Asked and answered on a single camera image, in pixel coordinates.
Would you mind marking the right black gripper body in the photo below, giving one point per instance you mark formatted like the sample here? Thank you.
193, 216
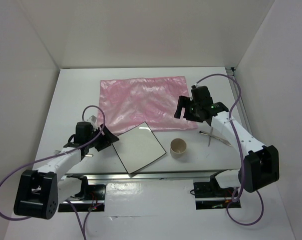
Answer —
194, 108

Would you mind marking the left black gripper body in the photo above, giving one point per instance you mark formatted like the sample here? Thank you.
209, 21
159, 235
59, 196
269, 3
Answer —
90, 140

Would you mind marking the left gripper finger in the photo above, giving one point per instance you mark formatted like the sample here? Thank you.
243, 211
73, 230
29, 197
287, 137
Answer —
101, 143
109, 136

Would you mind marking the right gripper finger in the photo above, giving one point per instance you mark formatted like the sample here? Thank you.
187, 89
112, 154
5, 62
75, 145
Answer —
183, 103
190, 115

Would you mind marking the pink satin cloth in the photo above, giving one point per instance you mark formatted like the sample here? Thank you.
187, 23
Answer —
127, 103

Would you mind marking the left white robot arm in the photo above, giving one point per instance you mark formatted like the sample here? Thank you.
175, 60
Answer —
41, 191

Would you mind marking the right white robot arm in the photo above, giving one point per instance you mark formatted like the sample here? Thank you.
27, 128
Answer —
259, 163

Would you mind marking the silver spoon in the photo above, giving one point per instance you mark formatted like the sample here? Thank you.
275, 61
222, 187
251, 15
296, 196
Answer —
210, 136

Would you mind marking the square white plate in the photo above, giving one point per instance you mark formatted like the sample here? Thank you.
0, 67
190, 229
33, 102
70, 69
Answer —
138, 148

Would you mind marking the beige cup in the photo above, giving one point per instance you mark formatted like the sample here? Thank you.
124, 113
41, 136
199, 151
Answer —
177, 148

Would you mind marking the silver fork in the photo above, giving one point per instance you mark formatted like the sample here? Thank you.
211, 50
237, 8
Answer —
56, 152

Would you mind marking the silver knife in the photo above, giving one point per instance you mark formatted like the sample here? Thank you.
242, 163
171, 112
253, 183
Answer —
217, 138

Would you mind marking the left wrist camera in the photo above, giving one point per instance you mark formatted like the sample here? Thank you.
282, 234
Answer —
93, 121

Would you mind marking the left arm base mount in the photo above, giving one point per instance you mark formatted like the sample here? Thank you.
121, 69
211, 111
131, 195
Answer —
90, 198

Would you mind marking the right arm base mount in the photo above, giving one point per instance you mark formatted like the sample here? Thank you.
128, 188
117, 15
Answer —
209, 195

